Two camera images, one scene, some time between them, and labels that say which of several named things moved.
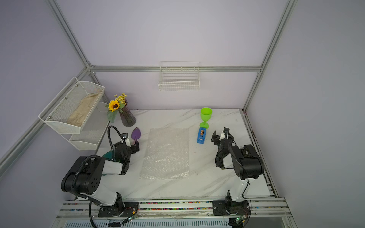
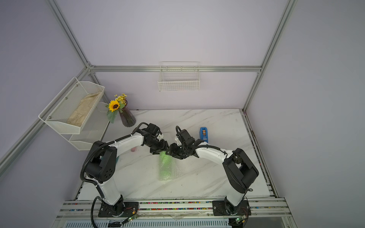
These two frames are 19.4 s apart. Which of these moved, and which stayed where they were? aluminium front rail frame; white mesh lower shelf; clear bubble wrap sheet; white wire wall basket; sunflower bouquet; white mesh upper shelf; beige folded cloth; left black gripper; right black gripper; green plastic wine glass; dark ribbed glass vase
Moved: green plastic wine glass; clear bubble wrap sheet; right black gripper; left black gripper
Stayed: beige folded cloth; white wire wall basket; white mesh upper shelf; dark ribbed glass vase; sunflower bouquet; aluminium front rail frame; white mesh lower shelf
